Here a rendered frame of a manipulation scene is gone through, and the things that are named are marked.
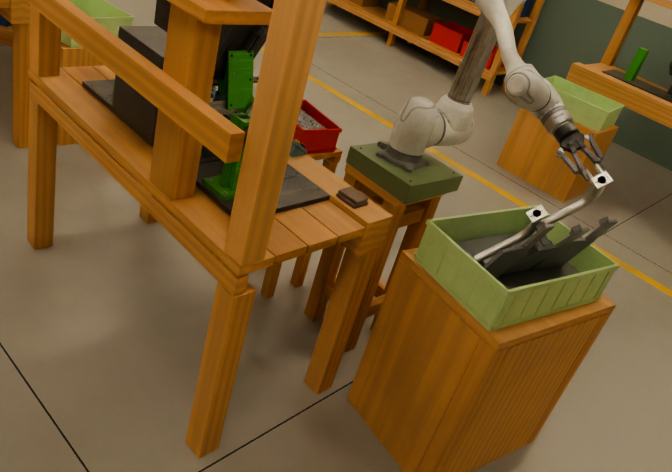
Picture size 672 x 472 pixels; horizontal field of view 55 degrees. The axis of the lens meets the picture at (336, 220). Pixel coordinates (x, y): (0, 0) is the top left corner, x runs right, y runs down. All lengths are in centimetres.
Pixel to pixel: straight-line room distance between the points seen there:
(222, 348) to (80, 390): 77
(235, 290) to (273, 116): 58
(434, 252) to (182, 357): 120
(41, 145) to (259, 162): 153
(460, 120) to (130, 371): 170
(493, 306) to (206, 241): 93
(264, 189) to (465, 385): 100
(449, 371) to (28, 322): 174
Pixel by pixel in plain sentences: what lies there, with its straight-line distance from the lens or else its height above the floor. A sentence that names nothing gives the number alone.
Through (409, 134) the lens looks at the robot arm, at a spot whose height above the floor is 107.
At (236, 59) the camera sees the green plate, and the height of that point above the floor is 124.
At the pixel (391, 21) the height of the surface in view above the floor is 27.
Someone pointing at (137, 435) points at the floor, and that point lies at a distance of 259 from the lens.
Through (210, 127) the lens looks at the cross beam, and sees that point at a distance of 183.
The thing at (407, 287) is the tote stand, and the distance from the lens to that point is 241.
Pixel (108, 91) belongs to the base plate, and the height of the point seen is 90.
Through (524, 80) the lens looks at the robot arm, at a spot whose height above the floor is 152.
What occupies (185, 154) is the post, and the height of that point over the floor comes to 105.
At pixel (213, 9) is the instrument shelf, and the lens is 184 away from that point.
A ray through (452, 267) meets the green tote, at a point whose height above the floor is 88.
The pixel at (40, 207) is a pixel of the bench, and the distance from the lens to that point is 328.
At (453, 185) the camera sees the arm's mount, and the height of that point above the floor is 88.
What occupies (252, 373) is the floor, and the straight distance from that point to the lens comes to 286.
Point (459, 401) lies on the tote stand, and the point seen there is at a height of 49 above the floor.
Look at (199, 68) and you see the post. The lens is 199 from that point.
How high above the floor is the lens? 201
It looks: 30 degrees down
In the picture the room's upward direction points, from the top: 17 degrees clockwise
